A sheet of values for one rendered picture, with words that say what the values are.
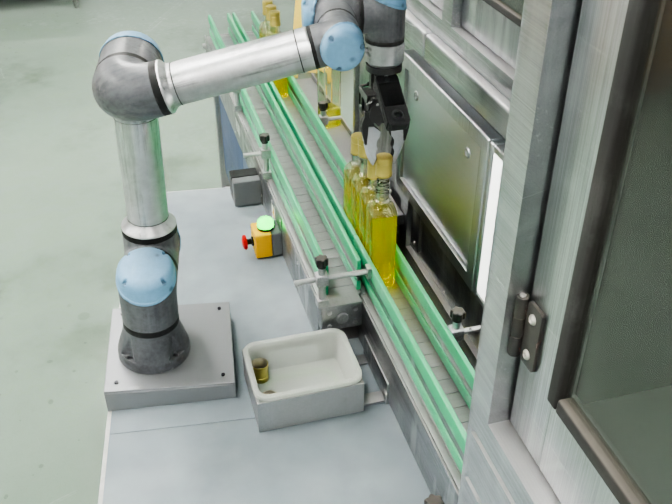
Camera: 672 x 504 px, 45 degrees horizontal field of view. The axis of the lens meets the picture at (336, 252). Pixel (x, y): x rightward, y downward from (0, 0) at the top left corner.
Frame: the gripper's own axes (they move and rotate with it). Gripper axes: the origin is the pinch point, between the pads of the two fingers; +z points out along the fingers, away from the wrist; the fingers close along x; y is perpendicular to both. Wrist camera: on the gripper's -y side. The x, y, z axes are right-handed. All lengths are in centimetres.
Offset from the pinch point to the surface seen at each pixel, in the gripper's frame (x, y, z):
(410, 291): -3.7, -10.2, 27.2
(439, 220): -12.7, -1.7, 15.8
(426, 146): -12.6, 8.6, 2.9
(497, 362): 21, -94, -32
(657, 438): 19, -111, -39
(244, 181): 21, 61, 35
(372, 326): 5.8, -13.6, 32.2
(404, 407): 5, -34, 36
